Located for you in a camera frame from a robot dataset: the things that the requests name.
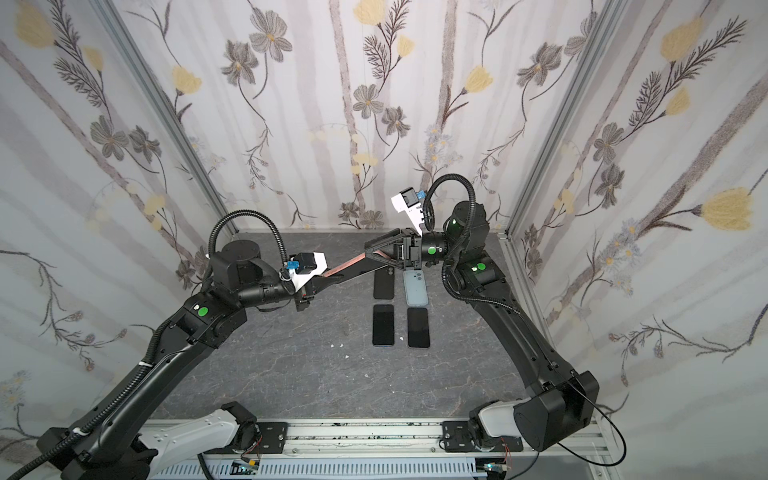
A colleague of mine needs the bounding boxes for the black phone case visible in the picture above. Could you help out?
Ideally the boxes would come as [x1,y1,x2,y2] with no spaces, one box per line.
[373,268,395,300]

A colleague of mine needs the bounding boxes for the light blue phone case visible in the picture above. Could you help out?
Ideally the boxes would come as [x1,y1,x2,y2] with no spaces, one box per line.
[403,270,429,308]

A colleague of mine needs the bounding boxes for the black phone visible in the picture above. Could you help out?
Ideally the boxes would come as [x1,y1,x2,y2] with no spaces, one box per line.
[372,304,395,346]

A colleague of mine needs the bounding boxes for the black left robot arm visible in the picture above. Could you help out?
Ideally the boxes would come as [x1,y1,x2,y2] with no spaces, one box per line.
[12,239,395,479]

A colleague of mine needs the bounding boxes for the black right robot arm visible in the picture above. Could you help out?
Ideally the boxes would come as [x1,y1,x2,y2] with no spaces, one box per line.
[366,194,599,452]

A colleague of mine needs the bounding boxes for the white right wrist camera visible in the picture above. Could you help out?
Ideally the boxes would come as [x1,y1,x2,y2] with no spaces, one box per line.
[391,188,426,236]

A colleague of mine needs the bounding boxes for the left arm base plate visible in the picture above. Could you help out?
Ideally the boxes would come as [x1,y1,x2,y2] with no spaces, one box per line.
[254,422,289,455]

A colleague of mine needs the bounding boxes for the white slotted cable duct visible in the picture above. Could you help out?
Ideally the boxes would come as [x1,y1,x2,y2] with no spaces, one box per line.
[155,458,487,479]

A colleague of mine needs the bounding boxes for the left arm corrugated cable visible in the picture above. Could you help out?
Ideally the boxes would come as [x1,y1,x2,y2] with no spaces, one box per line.
[5,209,290,480]

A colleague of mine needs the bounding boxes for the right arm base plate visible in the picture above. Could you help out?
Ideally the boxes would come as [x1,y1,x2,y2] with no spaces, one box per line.
[439,420,476,453]

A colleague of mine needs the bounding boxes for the aluminium front rail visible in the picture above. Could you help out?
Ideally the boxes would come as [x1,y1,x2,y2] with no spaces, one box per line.
[116,416,613,463]

